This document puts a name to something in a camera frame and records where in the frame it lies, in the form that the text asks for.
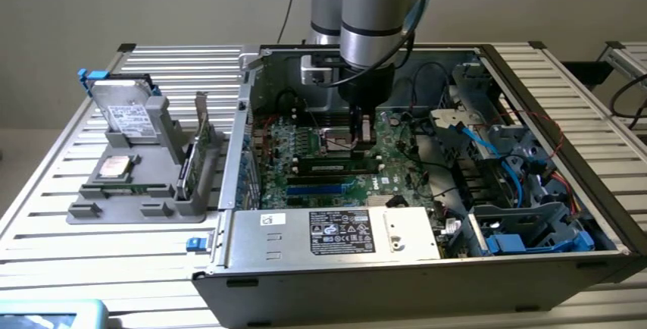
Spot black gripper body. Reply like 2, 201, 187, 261
336, 64, 397, 113

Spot black RAM slots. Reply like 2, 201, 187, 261
294, 110, 353, 128

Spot green RAM stick with label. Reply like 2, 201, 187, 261
296, 164, 378, 175

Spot CPU socket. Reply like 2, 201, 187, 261
310, 126, 354, 155

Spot green motherboard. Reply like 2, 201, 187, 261
250, 110, 436, 211

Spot black expansion slot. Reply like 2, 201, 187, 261
285, 175, 356, 186

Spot blue expansion slot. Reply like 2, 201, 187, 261
285, 185, 350, 196

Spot grey metal disk bay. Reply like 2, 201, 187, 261
428, 61, 562, 211

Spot green graphics card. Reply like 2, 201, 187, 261
175, 90, 217, 200

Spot silver power supply unit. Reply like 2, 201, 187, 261
219, 207, 444, 270

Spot blue plastic disk caddy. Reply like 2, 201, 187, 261
473, 229, 593, 257

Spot open black PC case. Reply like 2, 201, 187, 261
189, 42, 647, 327

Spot blue case latch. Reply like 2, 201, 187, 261
183, 235, 210, 253

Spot silver hard disk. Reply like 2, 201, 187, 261
89, 78, 158, 143

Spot CPU chip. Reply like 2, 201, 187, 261
91, 155, 138, 180

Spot grey parts rack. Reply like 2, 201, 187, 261
65, 96, 229, 226

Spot metal slat side table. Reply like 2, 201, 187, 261
594, 40, 647, 82

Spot teal device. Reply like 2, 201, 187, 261
0, 299, 110, 329

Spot black internal cable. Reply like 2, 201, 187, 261
409, 61, 452, 112

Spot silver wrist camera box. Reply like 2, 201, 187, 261
298, 55, 345, 86

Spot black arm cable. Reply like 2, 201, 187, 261
316, 0, 438, 88

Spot thin black hanging cable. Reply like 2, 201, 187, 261
276, 0, 300, 44

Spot blue SATA wire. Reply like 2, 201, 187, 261
456, 123, 532, 209

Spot thin red wire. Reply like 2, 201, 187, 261
502, 111, 565, 160

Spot black looped cable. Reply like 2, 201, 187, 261
606, 72, 647, 130

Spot blue disk bracket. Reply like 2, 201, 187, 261
75, 68, 162, 99

